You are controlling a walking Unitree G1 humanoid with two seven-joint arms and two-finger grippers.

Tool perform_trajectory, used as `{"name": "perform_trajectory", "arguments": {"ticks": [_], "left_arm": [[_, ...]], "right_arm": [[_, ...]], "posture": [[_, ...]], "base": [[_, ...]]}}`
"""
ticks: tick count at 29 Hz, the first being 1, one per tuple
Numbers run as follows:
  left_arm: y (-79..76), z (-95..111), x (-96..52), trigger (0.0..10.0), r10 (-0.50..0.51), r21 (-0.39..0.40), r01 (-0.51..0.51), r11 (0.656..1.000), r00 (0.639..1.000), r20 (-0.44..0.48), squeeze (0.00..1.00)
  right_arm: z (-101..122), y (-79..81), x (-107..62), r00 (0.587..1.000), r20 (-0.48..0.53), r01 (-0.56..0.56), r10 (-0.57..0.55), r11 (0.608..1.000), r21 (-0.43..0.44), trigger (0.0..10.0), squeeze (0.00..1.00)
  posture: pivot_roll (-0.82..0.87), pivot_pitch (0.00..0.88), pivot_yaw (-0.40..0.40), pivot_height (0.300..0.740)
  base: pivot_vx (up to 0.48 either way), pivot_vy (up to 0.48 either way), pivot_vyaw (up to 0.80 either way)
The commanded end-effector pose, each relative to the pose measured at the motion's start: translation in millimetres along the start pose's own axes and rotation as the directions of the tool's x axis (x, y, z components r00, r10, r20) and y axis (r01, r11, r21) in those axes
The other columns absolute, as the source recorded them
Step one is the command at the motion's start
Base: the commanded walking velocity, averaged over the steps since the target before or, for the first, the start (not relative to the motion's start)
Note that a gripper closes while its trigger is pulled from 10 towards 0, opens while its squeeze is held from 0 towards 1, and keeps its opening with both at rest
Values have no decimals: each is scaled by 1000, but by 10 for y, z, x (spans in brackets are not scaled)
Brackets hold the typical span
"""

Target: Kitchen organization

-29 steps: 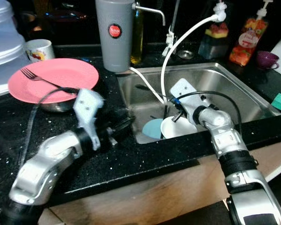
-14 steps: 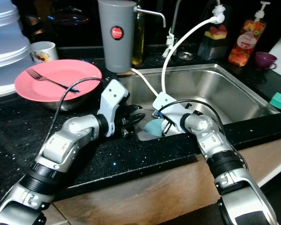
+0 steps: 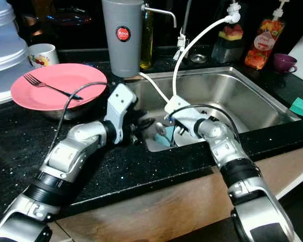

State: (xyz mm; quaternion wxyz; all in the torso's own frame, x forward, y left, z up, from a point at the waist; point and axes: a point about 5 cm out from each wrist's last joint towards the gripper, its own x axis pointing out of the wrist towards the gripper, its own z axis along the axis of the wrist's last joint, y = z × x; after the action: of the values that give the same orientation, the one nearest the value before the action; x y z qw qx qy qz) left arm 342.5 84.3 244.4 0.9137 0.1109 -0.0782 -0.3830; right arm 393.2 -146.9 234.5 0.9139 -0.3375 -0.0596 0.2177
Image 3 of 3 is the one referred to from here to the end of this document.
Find steel fork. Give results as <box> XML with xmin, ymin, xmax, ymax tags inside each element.
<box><xmin>23</xmin><ymin>73</ymin><xmax>84</xmax><ymax>101</ymax></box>

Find steel kitchen faucet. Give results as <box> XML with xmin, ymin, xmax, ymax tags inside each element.
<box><xmin>173</xmin><ymin>0</ymin><xmax>197</xmax><ymax>61</ymax></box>

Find white dish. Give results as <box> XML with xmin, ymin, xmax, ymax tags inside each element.
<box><xmin>172</xmin><ymin>130</ymin><xmax>204</xmax><ymax>148</ymax></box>

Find stainless steel sink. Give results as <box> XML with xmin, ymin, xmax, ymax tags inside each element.
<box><xmin>124</xmin><ymin>67</ymin><xmax>302</xmax><ymax>153</ymax></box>

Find steel bowl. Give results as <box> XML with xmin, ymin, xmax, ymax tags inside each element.
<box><xmin>43</xmin><ymin>105</ymin><xmax>97</xmax><ymax>122</ymax></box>

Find grey water filter canister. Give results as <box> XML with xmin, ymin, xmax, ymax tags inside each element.
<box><xmin>102</xmin><ymin>0</ymin><xmax>145</xmax><ymax>79</ymax></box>

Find yellow oil bottle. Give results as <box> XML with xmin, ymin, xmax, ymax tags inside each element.
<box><xmin>139</xmin><ymin>5</ymin><xmax>155</xmax><ymax>70</ymax></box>

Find round steel sink cap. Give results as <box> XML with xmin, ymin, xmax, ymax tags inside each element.
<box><xmin>190</xmin><ymin>53</ymin><xmax>208</xmax><ymax>64</ymax></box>

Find beige cabinet door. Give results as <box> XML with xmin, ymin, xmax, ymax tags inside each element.
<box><xmin>56</xmin><ymin>156</ymin><xmax>303</xmax><ymax>242</ymax></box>

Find pink plate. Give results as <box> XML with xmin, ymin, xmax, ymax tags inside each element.
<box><xmin>10</xmin><ymin>63</ymin><xmax>108</xmax><ymax>112</ymax></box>

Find orange soap pump bottle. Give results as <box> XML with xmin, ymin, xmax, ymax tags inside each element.
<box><xmin>244</xmin><ymin>0</ymin><xmax>291</xmax><ymax>70</ymax></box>

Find steel filter spout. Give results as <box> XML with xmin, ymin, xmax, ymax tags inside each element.
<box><xmin>141</xmin><ymin>4</ymin><xmax>178</xmax><ymax>29</ymax></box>

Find green sponge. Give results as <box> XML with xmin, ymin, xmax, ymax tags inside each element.
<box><xmin>289</xmin><ymin>97</ymin><xmax>303</xmax><ymax>119</ymax></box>

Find white printed mug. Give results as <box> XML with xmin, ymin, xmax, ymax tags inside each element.
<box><xmin>26</xmin><ymin>43</ymin><xmax>60</xmax><ymax>69</ymax></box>

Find purple cup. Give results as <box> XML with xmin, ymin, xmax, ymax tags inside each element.
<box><xmin>273</xmin><ymin>53</ymin><xmax>298</xmax><ymax>74</ymax></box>

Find white stacked plastic containers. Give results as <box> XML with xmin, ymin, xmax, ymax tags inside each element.
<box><xmin>0</xmin><ymin>0</ymin><xmax>35</xmax><ymax>107</ymax></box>

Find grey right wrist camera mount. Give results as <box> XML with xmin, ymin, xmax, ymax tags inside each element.
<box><xmin>164</xmin><ymin>96</ymin><xmax>205</xmax><ymax>133</ymax></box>

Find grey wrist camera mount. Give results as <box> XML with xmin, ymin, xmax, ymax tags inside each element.
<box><xmin>104</xmin><ymin>83</ymin><xmax>140</xmax><ymax>145</ymax></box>
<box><xmin>164</xmin><ymin>96</ymin><xmax>205</xmax><ymax>133</ymax></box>

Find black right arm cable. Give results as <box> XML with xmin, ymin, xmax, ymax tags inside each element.
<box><xmin>168</xmin><ymin>103</ymin><xmax>242</xmax><ymax>142</ymax></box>

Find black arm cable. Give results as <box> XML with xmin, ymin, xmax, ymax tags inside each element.
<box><xmin>168</xmin><ymin>103</ymin><xmax>242</xmax><ymax>142</ymax></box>
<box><xmin>53</xmin><ymin>81</ymin><xmax>114</xmax><ymax>162</ymax></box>

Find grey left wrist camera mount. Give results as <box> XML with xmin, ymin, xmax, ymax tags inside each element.
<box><xmin>104</xmin><ymin>83</ymin><xmax>140</xmax><ymax>145</ymax></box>

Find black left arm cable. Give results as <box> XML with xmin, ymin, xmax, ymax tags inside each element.
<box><xmin>53</xmin><ymin>81</ymin><xmax>114</xmax><ymax>162</ymax></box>

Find white water hose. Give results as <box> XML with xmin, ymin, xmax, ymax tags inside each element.
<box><xmin>138</xmin><ymin>2</ymin><xmax>243</xmax><ymax>107</ymax></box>

